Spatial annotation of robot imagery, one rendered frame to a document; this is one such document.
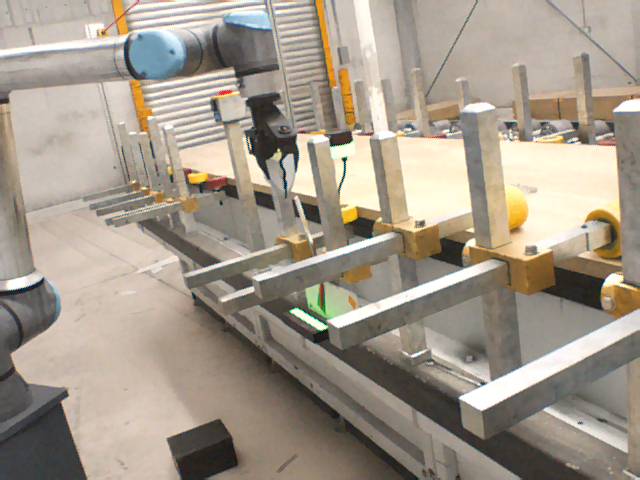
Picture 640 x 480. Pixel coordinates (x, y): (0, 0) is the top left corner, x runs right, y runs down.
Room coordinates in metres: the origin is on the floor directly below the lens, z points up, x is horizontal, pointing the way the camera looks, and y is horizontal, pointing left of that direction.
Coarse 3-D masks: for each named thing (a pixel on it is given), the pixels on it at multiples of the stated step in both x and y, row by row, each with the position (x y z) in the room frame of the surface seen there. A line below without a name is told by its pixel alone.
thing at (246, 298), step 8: (376, 264) 1.29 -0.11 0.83; (320, 280) 1.23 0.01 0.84; (328, 280) 1.24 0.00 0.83; (248, 288) 1.20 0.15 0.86; (296, 288) 1.21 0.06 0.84; (304, 288) 1.22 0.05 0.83; (224, 296) 1.17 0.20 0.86; (232, 296) 1.17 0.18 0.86; (240, 296) 1.16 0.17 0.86; (248, 296) 1.17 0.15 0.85; (256, 296) 1.18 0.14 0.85; (272, 296) 1.19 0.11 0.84; (280, 296) 1.20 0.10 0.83; (224, 304) 1.15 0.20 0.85; (232, 304) 1.15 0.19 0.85; (240, 304) 1.16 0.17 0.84; (248, 304) 1.17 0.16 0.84; (256, 304) 1.17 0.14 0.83; (224, 312) 1.15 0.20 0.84; (232, 312) 1.15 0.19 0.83
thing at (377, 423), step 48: (192, 192) 3.12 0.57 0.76; (192, 288) 3.59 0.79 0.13; (384, 288) 1.56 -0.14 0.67; (576, 288) 0.98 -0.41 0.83; (240, 336) 2.97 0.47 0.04; (288, 336) 2.37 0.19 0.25; (480, 336) 1.22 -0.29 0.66; (528, 336) 1.09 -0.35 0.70; (576, 336) 0.98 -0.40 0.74; (336, 384) 2.03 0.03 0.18; (624, 384) 0.89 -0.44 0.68; (384, 432) 1.70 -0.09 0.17
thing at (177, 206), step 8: (216, 192) 2.46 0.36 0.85; (224, 192) 2.46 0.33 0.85; (200, 200) 2.42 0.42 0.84; (208, 200) 2.43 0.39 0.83; (216, 200) 2.45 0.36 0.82; (152, 208) 2.37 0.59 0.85; (160, 208) 2.36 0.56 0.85; (168, 208) 2.37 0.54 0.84; (176, 208) 2.38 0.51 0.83; (128, 216) 2.31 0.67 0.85; (136, 216) 2.32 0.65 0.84; (144, 216) 2.33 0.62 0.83; (152, 216) 2.34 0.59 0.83; (120, 224) 2.29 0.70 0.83
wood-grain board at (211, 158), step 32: (192, 160) 3.28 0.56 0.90; (224, 160) 3.02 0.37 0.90; (352, 160) 2.30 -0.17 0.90; (416, 160) 2.06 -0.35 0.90; (448, 160) 1.96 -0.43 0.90; (512, 160) 1.78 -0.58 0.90; (544, 160) 1.70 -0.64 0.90; (576, 160) 1.63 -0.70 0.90; (608, 160) 1.56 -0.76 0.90; (352, 192) 1.74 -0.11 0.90; (416, 192) 1.59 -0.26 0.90; (448, 192) 1.53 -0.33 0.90; (544, 192) 1.36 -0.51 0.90; (576, 192) 1.31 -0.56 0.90; (608, 192) 1.26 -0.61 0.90; (544, 224) 1.13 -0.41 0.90; (576, 224) 1.09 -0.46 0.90; (576, 256) 0.93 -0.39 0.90
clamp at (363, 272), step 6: (324, 252) 1.32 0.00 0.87; (366, 264) 1.24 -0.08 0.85; (348, 270) 1.23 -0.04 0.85; (354, 270) 1.23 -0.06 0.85; (360, 270) 1.23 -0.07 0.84; (366, 270) 1.24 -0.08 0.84; (342, 276) 1.25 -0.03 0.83; (348, 276) 1.23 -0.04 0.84; (354, 276) 1.23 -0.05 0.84; (360, 276) 1.23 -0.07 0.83; (366, 276) 1.24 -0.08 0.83; (348, 282) 1.23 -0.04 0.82; (354, 282) 1.22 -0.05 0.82
